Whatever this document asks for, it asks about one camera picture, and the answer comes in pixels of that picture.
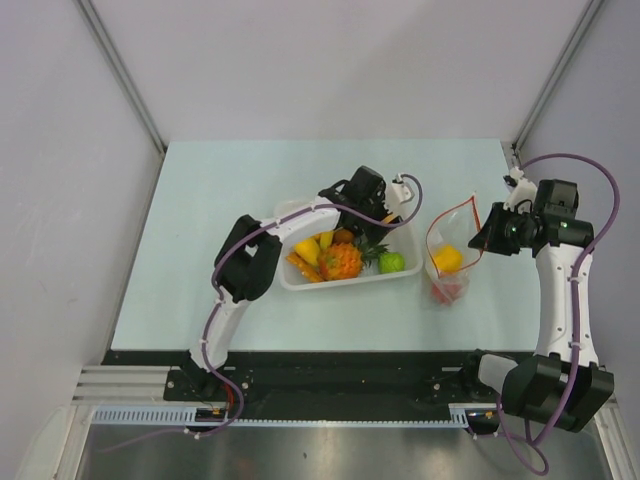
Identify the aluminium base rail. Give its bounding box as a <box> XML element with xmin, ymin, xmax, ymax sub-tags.
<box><xmin>71</xmin><ymin>364</ymin><xmax>174</xmax><ymax>404</ymax></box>

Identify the white slotted cable duct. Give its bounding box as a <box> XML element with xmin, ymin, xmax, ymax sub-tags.
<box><xmin>92</xmin><ymin>403</ymin><xmax>474</xmax><ymax>429</ymax></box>

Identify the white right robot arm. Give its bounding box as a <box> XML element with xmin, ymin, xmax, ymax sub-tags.
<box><xmin>461</xmin><ymin>175</ymin><xmax>614</xmax><ymax>432</ymax></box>

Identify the green toy bell pepper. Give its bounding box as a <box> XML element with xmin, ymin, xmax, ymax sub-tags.
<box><xmin>378</xmin><ymin>252</ymin><xmax>405</xmax><ymax>274</ymax></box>

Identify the aluminium frame post right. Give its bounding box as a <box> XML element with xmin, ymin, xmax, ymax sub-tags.
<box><xmin>510</xmin><ymin>0</ymin><xmax>608</xmax><ymax>156</ymax></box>

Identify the pink toy peach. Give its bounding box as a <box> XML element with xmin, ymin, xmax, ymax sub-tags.
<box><xmin>431</xmin><ymin>283</ymin><xmax>464</xmax><ymax>305</ymax></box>

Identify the orange toy pineapple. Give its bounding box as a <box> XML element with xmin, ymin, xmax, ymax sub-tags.
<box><xmin>319</xmin><ymin>240</ymin><xmax>389</xmax><ymax>281</ymax></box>

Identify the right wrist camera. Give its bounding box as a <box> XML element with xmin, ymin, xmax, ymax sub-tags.
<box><xmin>503</xmin><ymin>167</ymin><xmax>537</xmax><ymax>212</ymax></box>

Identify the yellow toy bell pepper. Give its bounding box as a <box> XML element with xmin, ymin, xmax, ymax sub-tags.
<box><xmin>431</xmin><ymin>244</ymin><xmax>464</xmax><ymax>274</ymax></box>

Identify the clear zip bag red zipper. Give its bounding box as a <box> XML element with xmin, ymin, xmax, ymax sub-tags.
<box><xmin>424</xmin><ymin>194</ymin><xmax>483</xmax><ymax>306</ymax></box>

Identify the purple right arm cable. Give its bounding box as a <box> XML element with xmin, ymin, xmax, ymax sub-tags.
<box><xmin>497</xmin><ymin>152</ymin><xmax>621</xmax><ymax>475</ymax></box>

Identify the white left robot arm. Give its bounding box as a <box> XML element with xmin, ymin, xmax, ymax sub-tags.
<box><xmin>181</xmin><ymin>166</ymin><xmax>407</xmax><ymax>400</ymax></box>

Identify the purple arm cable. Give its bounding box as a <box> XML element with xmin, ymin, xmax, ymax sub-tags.
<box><xmin>97</xmin><ymin>173</ymin><xmax>425</xmax><ymax>454</ymax></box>
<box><xmin>497</xmin><ymin>152</ymin><xmax>621</xmax><ymax>475</ymax></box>

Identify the yellow toy banana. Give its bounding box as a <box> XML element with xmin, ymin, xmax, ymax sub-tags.
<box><xmin>285</xmin><ymin>231</ymin><xmax>334</xmax><ymax>283</ymax></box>

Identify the aluminium frame post left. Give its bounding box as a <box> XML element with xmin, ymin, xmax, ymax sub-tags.
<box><xmin>73</xmin><ymin>0</ymin><xmax>168</xmax><ymax>158</ymax></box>

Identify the white perforated plastic basket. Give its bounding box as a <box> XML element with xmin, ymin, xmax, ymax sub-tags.
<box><xmin>277</xmin><ymin>226</ymin><xmax>423</xmax><ymax>291</ymax></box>

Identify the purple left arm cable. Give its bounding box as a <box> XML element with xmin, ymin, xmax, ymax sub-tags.
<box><xmin>97</xmin><ymin>173</ymin><xmax>425</xmax><ymax>454</ymax></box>

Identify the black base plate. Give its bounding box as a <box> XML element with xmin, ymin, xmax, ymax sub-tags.
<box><xmin>103</xmin><ymin>350</ymin><xmax>496</xmax><ymax>423</ymax></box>

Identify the orange toy fruit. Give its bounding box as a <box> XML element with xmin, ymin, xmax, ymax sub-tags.
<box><xmin>333</xmin><ymin>228</ymin><xmax>354</xmax><ymax>244</ymax></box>

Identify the aluminium frame post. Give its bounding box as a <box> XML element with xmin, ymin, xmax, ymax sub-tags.
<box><xmin>510</xmin><ymin>0</ymin><xmax>608</xmax><ymax>156</ymax></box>
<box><xmin>73</xmin><ymin>0</ymin><xmax>168</xmax><ymax>158</ymax></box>

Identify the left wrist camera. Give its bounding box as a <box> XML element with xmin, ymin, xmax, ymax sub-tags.
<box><xmin>385</xmin><ymin>174</ymin><xmax>416</xmax><ymax>216</ymax></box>

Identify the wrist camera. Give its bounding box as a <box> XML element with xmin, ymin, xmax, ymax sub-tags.
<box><xmin>385</xmin><ymin>174</ymin><xmax>416</xmax><ymax>216</ymax></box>
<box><xmin>503</xmin><ymin>167</ymin><xmax>537</xmax><ymax>212</ymax></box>

